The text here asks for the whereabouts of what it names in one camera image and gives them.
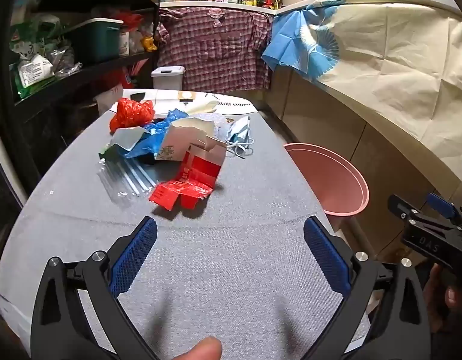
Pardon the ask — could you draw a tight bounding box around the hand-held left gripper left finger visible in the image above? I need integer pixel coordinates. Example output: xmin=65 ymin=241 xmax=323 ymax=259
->
xmin=30 ymin=215 xmax=158 ymax=360

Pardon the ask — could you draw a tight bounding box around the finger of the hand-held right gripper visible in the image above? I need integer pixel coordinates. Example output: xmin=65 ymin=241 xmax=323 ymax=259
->
xmin=388 ymin=194 xmax=423 ymax=220
xmin=426 ymin=192 xmax=462 ymax=229

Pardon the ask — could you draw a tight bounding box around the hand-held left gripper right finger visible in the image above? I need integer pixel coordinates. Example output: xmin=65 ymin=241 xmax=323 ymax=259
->
xmin=303 ymin=215 xmax=430 ymax=360

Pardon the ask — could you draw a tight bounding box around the red wrapper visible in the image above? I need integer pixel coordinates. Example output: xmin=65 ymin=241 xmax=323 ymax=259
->
xmin=148 ymin=179 xmax=213 ymax=211

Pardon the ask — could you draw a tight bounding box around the pink plastic bucket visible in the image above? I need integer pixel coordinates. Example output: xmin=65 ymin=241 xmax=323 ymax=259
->
xmin=283 ymin=142 xmax=370 ymax=217

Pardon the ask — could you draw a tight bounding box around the clear plastic wrapper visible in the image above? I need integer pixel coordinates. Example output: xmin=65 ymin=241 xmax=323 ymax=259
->
xmin=97 ymin=157 xmax=158 ymax=199

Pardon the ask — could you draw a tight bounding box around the red and white carton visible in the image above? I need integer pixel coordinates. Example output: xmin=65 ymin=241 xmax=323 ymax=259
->
xmin=178 ymin=139 xmax=228 ymax=188

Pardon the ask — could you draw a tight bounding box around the grey paper piece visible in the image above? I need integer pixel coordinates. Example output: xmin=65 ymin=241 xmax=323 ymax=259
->
xmin=99 ymin=127 xmax=151 ymax=158

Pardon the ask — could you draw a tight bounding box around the white torn carton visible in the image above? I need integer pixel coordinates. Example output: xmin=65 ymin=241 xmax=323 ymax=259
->
xmin=155 ymin=117 xmax=228 ymax=162

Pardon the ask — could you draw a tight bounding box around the blue plastic bag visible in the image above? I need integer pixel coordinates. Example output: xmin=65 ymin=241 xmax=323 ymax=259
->
xmin=124 ymin=109 xmax=190 ymax=160

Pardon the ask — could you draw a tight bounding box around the blue face mask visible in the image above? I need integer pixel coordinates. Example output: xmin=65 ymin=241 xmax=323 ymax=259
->
xmin=225 ymin=115 xmax=255 ymax=158

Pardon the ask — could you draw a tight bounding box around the white lidded trash bin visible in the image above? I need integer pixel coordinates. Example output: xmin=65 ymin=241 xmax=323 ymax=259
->
xmin=151 ymin=66 xmax=186 ymax=91

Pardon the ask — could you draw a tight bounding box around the person's right hand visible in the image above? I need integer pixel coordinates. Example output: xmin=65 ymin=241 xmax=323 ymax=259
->
xmin=422 ymin=263 xmax=462 ymax=340

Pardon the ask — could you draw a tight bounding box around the person's left hand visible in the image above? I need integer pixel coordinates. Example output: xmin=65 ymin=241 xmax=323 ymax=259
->
xmin=177 ymin=336 xmax=223 ymax=360

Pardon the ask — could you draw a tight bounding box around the beige kitchen cabinet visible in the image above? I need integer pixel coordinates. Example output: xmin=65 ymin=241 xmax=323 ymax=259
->
xmin=268 ymin=64 xmax=462 ymax=256

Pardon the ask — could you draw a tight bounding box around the orange plastic bag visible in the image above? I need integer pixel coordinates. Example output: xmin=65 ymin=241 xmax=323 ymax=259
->
xmin=110 ymin=97 xmax=156 ymax=133

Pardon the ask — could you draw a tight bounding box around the white paper bag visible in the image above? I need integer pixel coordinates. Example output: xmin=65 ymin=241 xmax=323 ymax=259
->
xmin=94 ymin=84 xmax=123 ymax=117

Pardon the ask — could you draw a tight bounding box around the cream paper strip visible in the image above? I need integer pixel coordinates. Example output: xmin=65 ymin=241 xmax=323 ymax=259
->
xmin=186 ymin=99 xmax=220 ymax=117

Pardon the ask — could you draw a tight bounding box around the red and orange package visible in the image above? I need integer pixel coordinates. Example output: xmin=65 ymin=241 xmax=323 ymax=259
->
xmin=120 ymin=64 xmax=145 ymax=91

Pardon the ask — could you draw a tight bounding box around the black shelf rack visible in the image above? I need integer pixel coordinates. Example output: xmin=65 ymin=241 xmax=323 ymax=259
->
xmin=0 ymin=0 xmax=168 ymax=196

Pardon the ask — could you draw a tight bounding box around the clear plastic bag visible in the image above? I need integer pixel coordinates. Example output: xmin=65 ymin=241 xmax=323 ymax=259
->
xmin=47 ymin=47 xmax=83 ymax=77

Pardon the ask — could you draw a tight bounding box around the green and white packet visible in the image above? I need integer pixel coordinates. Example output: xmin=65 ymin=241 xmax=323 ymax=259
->
xmin=9 ymin=54 xmax=55 ymax=100
xmin=9 ymin=13 xmax=62 ymax=55

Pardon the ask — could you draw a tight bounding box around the white jar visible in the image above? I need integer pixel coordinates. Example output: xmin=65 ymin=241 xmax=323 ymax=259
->
xmin=118 ymin=30 xmax=131 ymax=56

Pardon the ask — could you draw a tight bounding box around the teal storage box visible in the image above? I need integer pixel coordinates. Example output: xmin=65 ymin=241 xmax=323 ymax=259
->
xmin=66 ymin=18 xmax=124 ymax=64

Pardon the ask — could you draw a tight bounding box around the red plaid shirt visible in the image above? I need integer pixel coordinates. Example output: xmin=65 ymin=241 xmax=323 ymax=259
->
xmin=156 ymin=7 xmax=273 ymax=92

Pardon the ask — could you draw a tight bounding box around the red plastic bag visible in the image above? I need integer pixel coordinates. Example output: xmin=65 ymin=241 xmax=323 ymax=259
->
xmin=111 ymin=10 xmax=145 ymax=32

